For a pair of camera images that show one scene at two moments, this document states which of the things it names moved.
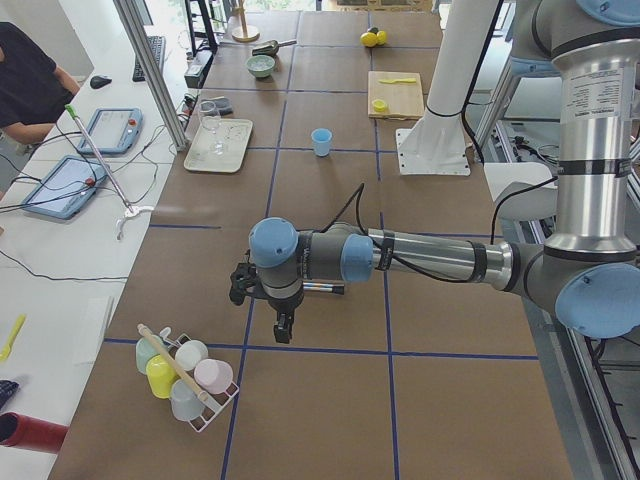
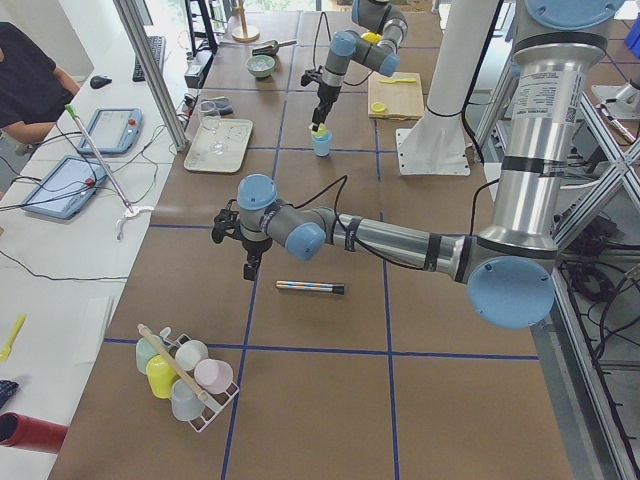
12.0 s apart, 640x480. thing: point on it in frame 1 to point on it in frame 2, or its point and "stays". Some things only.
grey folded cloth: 216,106 stays
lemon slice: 380,105 to 322,130
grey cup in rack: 186,403 stays
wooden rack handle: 158,347 stays
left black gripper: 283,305 to 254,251
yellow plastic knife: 404,80 stays
